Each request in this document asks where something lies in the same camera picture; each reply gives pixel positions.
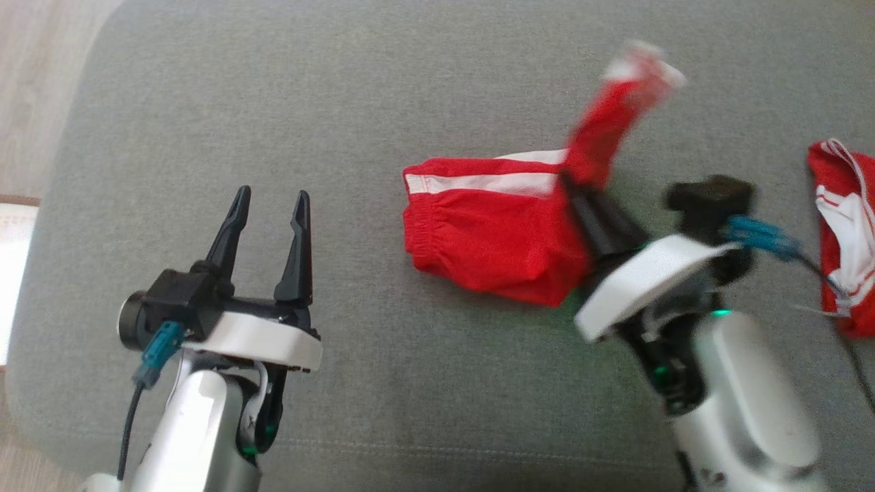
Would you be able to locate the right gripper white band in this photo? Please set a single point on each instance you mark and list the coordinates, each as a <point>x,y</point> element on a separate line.
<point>642,280</point>

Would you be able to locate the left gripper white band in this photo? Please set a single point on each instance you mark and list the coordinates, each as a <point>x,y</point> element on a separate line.
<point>260,338</point>

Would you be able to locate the red shorts with white stripe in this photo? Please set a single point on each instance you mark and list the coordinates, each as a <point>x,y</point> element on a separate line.
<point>499,239</point>

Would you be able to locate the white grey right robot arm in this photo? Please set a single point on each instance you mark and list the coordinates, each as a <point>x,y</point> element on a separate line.
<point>745,410</point>

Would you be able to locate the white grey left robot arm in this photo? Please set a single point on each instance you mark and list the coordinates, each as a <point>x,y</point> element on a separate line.
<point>198,430</point>

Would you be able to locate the red mesh jersey white trim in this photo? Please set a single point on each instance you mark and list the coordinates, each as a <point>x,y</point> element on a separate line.
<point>844,232</point>

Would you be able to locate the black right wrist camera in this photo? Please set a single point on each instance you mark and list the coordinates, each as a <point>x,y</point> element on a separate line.
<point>711,201</point>

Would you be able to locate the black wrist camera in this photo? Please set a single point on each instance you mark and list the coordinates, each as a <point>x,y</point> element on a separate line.
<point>167,301</point>
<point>711,201</point>

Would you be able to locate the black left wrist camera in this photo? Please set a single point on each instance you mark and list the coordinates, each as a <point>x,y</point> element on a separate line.
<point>167,301</point>

